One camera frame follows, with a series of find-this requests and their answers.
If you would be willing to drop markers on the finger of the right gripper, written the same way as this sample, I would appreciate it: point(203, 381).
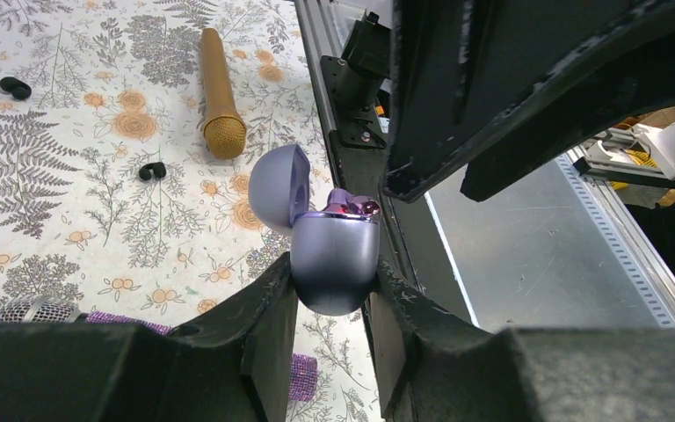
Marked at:
point(639, 82)
point(465, 74)

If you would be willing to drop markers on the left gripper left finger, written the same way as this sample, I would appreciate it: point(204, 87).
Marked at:
point(231, 363)

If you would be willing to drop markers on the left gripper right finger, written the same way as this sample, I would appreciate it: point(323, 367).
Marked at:
point(432, 366)

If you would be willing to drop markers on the lavender earbud charging case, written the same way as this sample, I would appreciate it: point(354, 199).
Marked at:
point(333, 257)

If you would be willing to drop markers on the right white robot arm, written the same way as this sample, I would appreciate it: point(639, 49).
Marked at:
point(361, 70)

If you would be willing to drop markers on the white device on bench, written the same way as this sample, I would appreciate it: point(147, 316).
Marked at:
point(633, 153)

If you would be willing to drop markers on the black earbud near centre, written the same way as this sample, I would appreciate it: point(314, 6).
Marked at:
point(152, 170)

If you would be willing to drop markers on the black earbud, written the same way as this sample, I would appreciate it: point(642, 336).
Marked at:
point(152, 170)
point(18, 89)

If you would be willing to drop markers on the gold microphone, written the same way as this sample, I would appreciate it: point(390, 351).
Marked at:
point(223, 130)

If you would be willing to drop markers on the floral table mat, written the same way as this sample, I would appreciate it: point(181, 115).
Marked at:
point(116, 85)

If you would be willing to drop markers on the black earbud upper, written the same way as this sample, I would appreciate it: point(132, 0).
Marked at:
point(18, 89)

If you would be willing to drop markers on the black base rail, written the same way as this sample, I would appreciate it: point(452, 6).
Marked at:
point(410, 236)

